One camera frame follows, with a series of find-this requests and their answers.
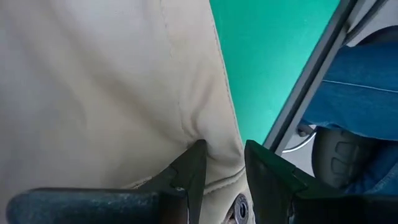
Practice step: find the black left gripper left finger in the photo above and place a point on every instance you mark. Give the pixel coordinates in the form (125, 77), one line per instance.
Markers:
(93, 207)

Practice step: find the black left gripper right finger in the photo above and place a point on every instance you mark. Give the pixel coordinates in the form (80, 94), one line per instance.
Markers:
(280, 193)

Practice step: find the beige trousers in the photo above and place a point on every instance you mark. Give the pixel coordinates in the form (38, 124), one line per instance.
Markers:
(109, 93)

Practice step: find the person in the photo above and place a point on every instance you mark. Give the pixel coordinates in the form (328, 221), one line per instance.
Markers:
(357, 93)

